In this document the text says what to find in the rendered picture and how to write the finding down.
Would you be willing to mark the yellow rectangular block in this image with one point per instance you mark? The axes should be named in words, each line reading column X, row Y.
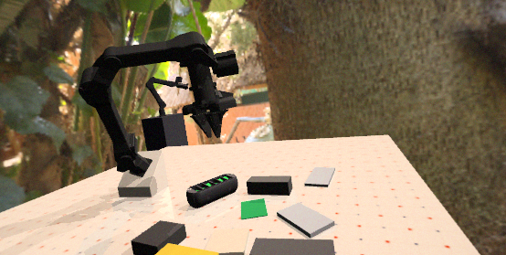
column 172, row 249

